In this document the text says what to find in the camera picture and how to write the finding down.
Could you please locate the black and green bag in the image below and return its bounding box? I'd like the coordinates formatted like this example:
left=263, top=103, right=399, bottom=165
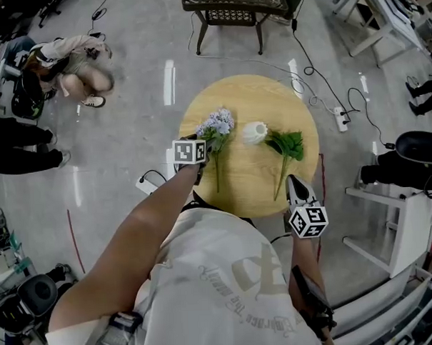
left=10, top=68, right=46, bottom=121

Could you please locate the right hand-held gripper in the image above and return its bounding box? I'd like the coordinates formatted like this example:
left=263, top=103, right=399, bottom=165
left=286, top=173, right=331, bottom=240

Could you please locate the black round case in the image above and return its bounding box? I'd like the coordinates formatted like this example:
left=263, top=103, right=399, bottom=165
left=16, top=273, right=61, bottom=319

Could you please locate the white square side table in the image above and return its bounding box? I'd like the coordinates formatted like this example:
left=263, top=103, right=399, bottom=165
left=340, top=181, right=432, bottom=281

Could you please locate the white power strip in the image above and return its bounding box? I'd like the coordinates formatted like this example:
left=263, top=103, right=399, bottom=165
left=333, top=106, right=349, bottom=133
left=134, top=169, right=168, bottom=196

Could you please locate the white ribbed vase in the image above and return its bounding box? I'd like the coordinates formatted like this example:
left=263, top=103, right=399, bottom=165
left=241, top=121, right=269, bottom=146

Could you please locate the blue artificial hydrangea flower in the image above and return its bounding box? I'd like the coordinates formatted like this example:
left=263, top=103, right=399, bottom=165
left=194, top=108, right=238, bottom=195

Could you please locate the white desk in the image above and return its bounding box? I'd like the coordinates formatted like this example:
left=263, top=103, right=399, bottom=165
left=331, top=0, right=426, bottom=71

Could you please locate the person's white t-shirt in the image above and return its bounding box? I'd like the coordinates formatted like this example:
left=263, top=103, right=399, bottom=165
left=41, top=202, right=323, bottom=345

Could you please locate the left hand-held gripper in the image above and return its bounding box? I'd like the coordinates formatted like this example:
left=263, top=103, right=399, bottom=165
left=171, top=132, right=218, bottom=187

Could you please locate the green artificial leafy plant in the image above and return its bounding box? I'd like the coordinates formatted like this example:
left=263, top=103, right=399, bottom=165
left=263, top=129, right=307, bottom=201

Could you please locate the small black monitor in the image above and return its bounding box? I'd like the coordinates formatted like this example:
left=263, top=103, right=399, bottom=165
left=290, top=262, right=338, bottom=343

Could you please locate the person's right forearm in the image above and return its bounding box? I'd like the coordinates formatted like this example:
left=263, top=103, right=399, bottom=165
left=286, top=234, right=330, bottom=345

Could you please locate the person's left forearm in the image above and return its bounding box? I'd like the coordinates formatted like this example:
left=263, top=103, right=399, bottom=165
left=40, top=163, right=209, bottom=334

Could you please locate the white shelving rack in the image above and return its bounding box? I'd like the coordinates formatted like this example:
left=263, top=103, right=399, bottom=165
left=329, top=265, right=432, bottom=345

